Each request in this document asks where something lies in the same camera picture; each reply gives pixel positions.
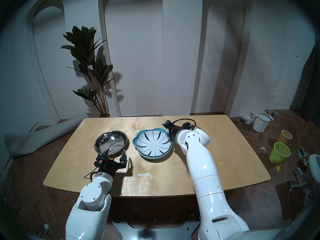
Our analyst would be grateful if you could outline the rolled grey mat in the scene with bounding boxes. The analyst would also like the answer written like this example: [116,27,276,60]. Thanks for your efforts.
[4,113,90,159]

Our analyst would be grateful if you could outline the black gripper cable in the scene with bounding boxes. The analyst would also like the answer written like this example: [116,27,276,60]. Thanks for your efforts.
[172,118,197,130]
[84,167,100,180]

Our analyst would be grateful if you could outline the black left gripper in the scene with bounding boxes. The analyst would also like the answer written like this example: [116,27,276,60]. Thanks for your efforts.
[94,147,128,178]

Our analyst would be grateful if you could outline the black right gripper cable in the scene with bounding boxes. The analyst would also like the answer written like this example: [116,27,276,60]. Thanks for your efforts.
[172,118,197,130]

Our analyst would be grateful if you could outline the black floor cable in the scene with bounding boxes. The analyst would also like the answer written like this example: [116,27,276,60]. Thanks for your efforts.
[0,174,28,225]

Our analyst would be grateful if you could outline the stainless steel plate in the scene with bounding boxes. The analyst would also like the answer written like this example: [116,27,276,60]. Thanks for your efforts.
[94,131,128,155]

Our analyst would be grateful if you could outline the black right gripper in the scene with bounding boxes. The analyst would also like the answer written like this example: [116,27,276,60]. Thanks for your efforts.
[169,126,180,142]

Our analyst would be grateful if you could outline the white plate with blue stripes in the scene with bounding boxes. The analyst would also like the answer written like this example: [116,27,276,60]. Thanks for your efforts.
[136,130,172,157]

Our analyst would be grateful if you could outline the green mesh waste basket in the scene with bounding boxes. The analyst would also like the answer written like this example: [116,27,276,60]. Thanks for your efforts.
[269,142,291,165]

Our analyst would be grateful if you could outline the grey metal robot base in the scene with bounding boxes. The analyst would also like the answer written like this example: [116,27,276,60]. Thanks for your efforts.
[111,216,200,240]

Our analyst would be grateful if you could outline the tall potted green plant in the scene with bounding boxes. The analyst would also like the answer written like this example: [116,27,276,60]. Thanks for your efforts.
[60,26,115,118]

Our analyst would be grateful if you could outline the blue flower-shaped cartoon plate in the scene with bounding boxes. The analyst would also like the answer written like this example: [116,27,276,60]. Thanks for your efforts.
[132,128,173,159]

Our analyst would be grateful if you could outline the pile of plastic trash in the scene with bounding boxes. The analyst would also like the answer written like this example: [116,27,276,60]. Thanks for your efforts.
[239,112,257,125]

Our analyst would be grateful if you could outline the white office chair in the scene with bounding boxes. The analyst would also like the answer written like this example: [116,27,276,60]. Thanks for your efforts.
[290,148,320,207]

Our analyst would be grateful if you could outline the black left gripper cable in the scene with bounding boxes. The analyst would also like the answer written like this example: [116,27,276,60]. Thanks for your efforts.
[84,167,100,180]

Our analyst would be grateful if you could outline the white bucket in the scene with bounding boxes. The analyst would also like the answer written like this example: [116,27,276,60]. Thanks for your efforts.
[252,113,272,133]

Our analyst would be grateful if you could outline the yellow paper cup bin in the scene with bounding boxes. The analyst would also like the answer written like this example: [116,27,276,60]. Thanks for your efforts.
[277,130,293,144]

